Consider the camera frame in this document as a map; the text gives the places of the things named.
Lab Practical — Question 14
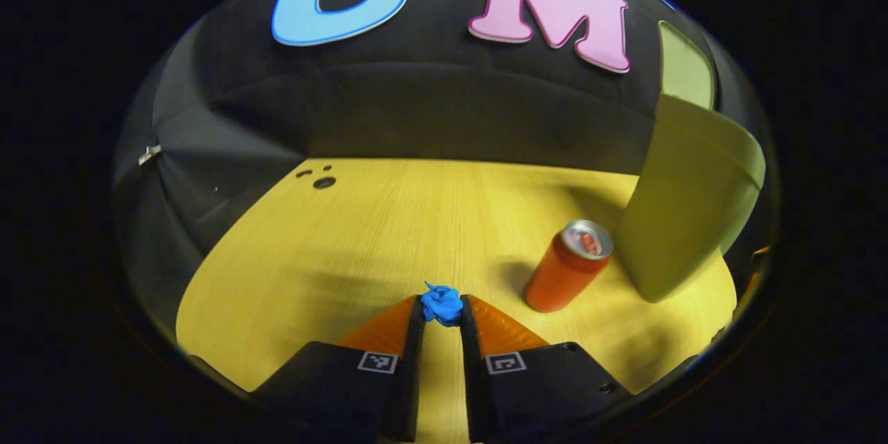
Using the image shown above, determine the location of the blue paper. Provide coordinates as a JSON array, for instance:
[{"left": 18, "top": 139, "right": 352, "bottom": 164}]
[{"left": 420, "top": 282, "right": 464, "bottom": 327}]

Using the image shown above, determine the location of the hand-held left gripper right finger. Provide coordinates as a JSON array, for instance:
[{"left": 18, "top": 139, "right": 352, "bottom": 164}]
[{"left": 459, "top": 295, "right": 632, "bottom": 443}]

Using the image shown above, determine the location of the orange pop can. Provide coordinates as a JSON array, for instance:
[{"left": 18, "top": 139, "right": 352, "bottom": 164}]
[{"left": 524, "top": 219, "right": 615, "bottom": 313}]

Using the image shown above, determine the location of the wooden desktop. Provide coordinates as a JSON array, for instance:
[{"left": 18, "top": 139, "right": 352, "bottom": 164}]
[{"left": 176, "top": 157, "right": 737, "bottom": 443}]

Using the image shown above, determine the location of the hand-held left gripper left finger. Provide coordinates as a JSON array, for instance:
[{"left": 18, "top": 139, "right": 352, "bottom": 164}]
[{"left": 250, "top": 295, "right": 425, "bottom": 443}]

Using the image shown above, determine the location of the cream desktop garbage bin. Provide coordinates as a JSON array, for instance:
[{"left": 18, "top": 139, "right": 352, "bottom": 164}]
[{"left": 616, "top": 21, "right": 767, "bottom": 303}]

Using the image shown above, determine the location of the black backdrop cloth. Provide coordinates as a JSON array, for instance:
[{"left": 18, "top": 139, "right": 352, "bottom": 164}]
[{"left": 111, "top": 0, "right": 778, "bottom": 334}]

